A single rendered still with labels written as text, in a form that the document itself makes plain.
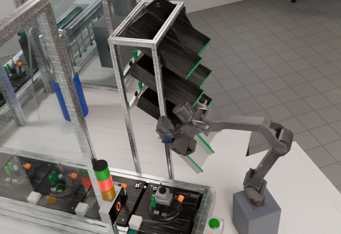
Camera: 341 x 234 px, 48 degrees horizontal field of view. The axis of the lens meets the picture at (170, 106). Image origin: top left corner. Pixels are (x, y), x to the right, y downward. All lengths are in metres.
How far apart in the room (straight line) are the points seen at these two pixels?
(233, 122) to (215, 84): 2.69
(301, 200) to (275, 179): 0.16
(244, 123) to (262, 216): 0.43
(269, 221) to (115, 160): 0.88
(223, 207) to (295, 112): 2.00
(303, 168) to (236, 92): 1.97
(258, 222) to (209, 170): 0.49
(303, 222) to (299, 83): 2.40
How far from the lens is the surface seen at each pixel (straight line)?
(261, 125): 1.28
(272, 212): 1.58
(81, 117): 1.18
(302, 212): 1.85
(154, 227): 1.65
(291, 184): 1.95
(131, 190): 1.78
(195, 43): 1.62
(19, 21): 0.92
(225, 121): 1.31
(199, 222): 1.66
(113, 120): 2.32
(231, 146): 2.08
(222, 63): 4.30
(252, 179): 1.47
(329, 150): 3.38
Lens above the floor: 2.33
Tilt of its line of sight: 39 degrees down
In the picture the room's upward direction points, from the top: 6 degrees counter-clockwise
